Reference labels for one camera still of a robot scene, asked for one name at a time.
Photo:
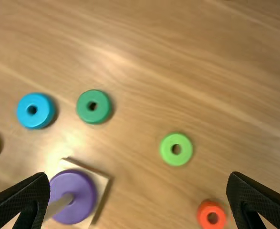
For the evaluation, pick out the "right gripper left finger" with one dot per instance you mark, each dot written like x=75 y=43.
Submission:
x=18 y=198

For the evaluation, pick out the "wooden peg base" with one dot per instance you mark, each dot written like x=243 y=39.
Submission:
x=100 y=182

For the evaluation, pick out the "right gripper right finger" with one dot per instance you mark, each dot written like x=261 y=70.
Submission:
x=249 y=193

